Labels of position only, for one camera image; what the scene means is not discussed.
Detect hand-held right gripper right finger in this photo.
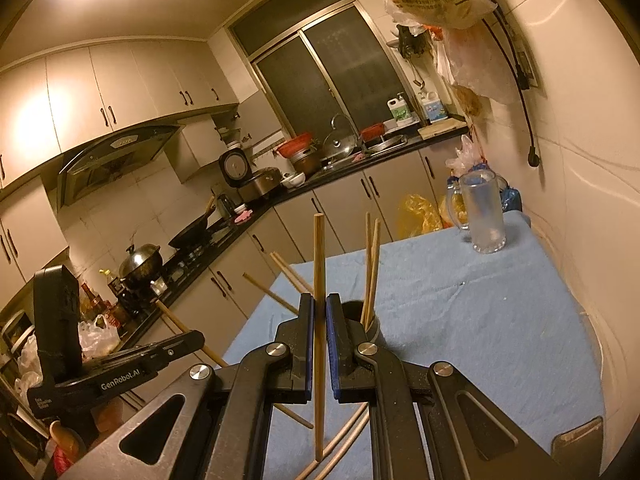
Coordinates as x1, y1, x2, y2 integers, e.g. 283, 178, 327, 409
326, 292, 577, 480

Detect chrome faucet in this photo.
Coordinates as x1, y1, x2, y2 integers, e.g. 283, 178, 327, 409
330, 114, 359, 142

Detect blue towel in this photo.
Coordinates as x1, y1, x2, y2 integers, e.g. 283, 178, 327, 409
220, 210, 603, 480

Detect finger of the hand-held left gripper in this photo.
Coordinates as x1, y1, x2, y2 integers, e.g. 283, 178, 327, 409
117, 331, 205, 367

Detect beige cabinets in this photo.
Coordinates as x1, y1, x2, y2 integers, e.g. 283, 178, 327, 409
0, 30, 241, 188
120, 147, 471, 411

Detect yellow plastic bag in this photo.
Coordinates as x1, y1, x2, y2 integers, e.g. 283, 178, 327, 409
397, 194, 447, 241

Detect green label detergent bottle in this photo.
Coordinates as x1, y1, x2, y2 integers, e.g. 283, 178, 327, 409
386, 92, 412, 127

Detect white crumpled plastic bag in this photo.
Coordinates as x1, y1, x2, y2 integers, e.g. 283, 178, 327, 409
77, 315, 122, 361

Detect clear glass pitcher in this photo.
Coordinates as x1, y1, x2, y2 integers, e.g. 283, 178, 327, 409
446, 170, 507, 254

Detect black kitchen countertop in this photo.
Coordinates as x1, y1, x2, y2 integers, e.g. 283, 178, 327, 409
115, 127, 471, 341

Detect steel pot with lid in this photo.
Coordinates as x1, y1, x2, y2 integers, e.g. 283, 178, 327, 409
118, 244, 164, 291

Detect beige upper cabinets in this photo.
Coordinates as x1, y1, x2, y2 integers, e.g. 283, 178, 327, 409
0, 30, 241, 188

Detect white upright rice cooker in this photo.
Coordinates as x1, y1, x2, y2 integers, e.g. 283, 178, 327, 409
218, 147, 251, 196

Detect red basin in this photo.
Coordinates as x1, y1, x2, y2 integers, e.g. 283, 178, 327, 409
276, 132, 315, 159

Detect beige lower cabinets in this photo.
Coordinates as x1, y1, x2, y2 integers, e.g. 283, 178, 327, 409
120, 147, 471, 411

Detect black wok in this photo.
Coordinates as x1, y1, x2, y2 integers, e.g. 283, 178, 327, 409
167, 195, 223, 251

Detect blue plastic bag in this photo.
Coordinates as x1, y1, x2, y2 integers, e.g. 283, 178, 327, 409
497, 175, 522, 213

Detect person's left hand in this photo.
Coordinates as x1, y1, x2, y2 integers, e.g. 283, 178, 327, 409
49, 420, 87, 467

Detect black range hood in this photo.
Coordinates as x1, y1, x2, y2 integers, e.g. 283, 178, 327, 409
56, 125, 181, 207

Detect wall socket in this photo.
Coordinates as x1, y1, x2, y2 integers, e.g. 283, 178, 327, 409
515, 50, 541, 91

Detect kitchen window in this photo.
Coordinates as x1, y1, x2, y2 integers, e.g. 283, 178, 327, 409
229, 0, 417, 137

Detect blue label detergent bottle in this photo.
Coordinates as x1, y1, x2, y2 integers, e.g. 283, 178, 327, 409
419, 90, 446, 123

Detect wooden cutting board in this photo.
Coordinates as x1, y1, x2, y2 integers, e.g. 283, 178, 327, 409
417, 120, 470, 141

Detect dark grey panel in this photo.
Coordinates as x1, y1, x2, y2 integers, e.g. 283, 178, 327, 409
550, 417, 604, 480

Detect black power cable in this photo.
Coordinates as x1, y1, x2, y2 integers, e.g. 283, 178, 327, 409
482, 10, 542, 168

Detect brown clay pot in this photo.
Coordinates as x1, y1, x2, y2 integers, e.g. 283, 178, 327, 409
290, 152, 322, 179

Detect condiment bottles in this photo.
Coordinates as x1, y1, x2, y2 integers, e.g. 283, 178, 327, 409
79, 269, 132, 332

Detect black chopstick holder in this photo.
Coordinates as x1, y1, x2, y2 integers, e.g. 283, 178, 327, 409
340, 300, 384, 350

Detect glass pot lid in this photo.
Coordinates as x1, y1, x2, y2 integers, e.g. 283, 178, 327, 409
321, 130, 357, 161

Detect hanging clear plastic bags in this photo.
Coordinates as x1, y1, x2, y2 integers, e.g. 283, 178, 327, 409
432, 25, 487, 117

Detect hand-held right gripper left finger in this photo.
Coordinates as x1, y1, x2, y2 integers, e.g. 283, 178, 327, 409
57, 292, 316, 480

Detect silver rice cooker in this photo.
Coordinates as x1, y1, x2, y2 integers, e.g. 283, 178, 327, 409
237, 167, 283, 203

